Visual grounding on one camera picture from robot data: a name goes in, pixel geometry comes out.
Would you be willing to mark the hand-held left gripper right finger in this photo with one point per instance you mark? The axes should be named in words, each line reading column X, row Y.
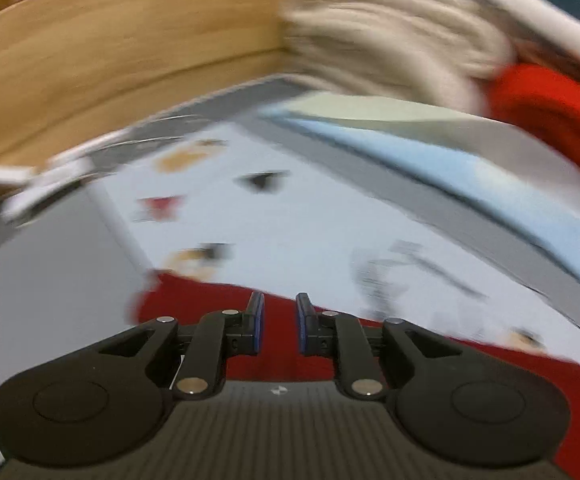
column 301, row 326

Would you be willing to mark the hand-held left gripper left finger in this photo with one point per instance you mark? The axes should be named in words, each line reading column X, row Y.
column 257, row 324

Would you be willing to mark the red knitted garment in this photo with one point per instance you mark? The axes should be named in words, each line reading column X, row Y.
column 280, row 345

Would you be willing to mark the beige clothes pile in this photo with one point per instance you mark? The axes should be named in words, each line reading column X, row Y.
column 385, row 25

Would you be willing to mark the white printed mat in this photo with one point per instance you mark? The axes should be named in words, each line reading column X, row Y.
column 295, row 220

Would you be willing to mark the light blue sheet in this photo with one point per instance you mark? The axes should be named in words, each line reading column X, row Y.
column 445, row 165

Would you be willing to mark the wooden board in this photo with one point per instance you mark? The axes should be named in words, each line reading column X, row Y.
column 95, row 50

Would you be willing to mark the red folded cloth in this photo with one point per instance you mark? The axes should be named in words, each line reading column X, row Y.
column 555, row 115

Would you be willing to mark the white rail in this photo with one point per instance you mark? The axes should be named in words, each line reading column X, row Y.
column 535, row 5

